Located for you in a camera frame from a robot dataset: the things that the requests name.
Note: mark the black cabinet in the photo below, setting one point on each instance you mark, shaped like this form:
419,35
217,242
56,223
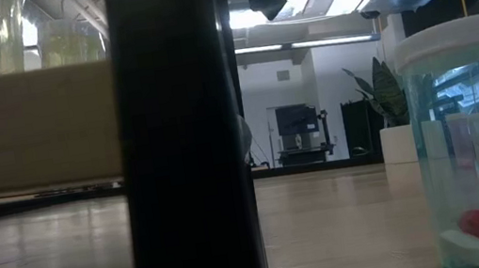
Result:
362,130

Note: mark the black screen on stand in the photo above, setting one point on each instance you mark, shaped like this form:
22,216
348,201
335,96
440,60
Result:
297,119

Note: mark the black shelf divider post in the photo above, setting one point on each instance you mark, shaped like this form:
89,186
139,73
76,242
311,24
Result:
181,142

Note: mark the grey wall vent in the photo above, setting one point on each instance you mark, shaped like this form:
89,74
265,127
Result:
283,75

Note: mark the beige box with cups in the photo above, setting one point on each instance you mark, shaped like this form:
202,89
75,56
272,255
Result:
25,132

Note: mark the white plant pot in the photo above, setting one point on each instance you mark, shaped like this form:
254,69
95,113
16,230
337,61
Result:
398,146

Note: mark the small pink medicine bottle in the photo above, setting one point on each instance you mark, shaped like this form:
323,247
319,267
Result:
462,143

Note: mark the green spiky plant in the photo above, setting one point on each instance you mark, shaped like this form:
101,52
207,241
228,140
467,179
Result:
388,93

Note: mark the small white bottle bottom centre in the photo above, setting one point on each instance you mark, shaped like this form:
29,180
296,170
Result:
454,40

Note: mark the ceiling light strip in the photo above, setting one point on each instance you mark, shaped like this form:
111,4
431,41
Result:
330,41

